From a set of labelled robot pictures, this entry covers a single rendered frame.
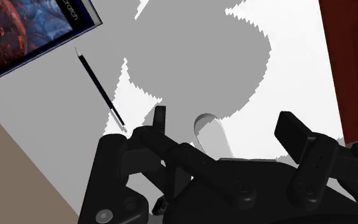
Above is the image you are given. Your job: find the dark red robot stand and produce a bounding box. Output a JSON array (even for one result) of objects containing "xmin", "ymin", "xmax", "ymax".
[{"xmin": 318, "ymin": 0, "xmax": 358, "ymax": 144}]

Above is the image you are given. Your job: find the blue and red book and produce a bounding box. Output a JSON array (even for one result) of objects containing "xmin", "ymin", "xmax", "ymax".
[{"xmin": 0, "ymin": 0, "xmax": 104, "ymax": 90}]

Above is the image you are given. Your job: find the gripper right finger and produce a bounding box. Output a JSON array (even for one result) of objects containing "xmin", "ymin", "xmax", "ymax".
[{"xmin": 273, "ymin": 111, "xmax": 358, "ymax": 215}]

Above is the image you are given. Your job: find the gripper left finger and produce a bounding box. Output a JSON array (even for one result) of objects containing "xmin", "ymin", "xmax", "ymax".
[{"xmin": 78, "ymin": 105, "xmax": 258, "ymax": 224}]

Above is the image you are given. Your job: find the white oblong object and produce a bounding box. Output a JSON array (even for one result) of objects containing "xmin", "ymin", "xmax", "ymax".
[{"xmin": 193, "ymin": 113, "xmax": 235, "ymax": 160}]

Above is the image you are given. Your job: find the black pen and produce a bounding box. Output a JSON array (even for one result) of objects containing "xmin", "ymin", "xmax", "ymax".
[{"xmin": 74, "ymin": 46, "xmax": 128, "ymax": 134}]

